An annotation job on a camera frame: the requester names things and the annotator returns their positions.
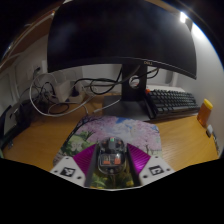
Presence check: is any wooden wall shelf unit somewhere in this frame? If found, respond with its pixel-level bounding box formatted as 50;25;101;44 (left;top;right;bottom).
0;6;64;71

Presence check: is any black computer monitor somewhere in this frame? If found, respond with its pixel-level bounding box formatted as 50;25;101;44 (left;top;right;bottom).
46;0;198;122

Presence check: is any floral print mouse pad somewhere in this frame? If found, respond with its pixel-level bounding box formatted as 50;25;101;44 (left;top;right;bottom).
53;114;163;190

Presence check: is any transparent computer mouse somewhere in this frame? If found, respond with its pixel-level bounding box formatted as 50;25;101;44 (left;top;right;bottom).
95;135;128;176

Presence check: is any black cable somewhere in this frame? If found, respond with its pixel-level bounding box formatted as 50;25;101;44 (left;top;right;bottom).
73;64;161;96

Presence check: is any white cable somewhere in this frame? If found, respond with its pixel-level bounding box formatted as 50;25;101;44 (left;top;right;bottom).
29;73;121;118

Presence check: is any small white block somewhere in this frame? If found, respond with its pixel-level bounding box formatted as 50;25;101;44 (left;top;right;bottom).
205;124;214;138

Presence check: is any bright lamp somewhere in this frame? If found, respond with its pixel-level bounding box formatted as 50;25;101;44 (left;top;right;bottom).
179;11;188;24

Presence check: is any black keyboard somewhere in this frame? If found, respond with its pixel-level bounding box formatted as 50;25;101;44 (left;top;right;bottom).
145;88;201;120

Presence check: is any white wall outlet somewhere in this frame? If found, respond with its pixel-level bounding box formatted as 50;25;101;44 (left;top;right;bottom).
23;59;48;81

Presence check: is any orange bottle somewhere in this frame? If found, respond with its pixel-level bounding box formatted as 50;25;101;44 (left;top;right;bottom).
196;98;214;128

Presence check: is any white power strip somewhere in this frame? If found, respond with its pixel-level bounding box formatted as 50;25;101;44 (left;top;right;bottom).
53;79;86;104

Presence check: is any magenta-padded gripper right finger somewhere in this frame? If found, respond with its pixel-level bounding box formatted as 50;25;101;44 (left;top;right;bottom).
125;142;176;187

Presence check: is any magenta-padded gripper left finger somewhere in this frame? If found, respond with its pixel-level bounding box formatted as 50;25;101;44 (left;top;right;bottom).
49;143;100;188

